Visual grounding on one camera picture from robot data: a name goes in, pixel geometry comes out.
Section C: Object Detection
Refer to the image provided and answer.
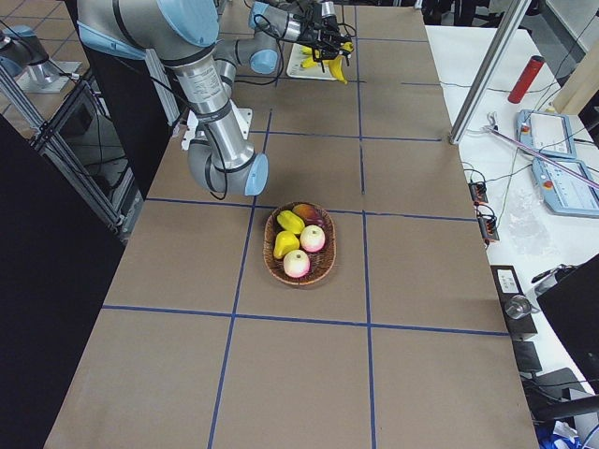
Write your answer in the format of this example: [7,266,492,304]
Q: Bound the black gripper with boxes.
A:
[299,9,354,72]

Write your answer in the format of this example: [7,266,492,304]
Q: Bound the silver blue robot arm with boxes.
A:
[249,1,354,66]
[77,1,279,196]

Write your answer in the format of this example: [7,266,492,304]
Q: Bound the brown wicker fruit basket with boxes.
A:
[263,202,337,285]

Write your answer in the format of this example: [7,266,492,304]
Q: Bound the white rectangular bear tray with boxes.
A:
[286,43,335,81]

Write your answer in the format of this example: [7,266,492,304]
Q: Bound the red yellow mango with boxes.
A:
[292,203,322,225]

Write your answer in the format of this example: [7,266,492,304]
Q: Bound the silver reacher grabber stick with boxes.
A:
[487,112,598,189]

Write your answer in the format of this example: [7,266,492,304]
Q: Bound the pink yellow apple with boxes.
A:
[284,250,311,279]
[299,224,326,253]

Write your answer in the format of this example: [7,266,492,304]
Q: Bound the red water bottle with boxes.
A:
[507,55,545,104]

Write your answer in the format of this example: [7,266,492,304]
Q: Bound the upper blue teach pendant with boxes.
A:
[516,109,577,159]

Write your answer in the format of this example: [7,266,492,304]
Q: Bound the blue teach pendant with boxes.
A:
[532,158,598,218]
[516,109,577,159]

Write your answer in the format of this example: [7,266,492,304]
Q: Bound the beige wooden board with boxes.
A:
[553,61,598,115]

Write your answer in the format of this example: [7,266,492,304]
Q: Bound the clear plastic wrap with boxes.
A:
[507,190,555,256]

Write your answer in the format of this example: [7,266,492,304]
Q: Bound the lower blue teach pendant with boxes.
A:
[532,158,598,218]

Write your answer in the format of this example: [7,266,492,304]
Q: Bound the black monitor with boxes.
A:
[534,260,598,390]

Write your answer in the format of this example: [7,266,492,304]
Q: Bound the silver aluminium frame post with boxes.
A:
[449,0,532,145]

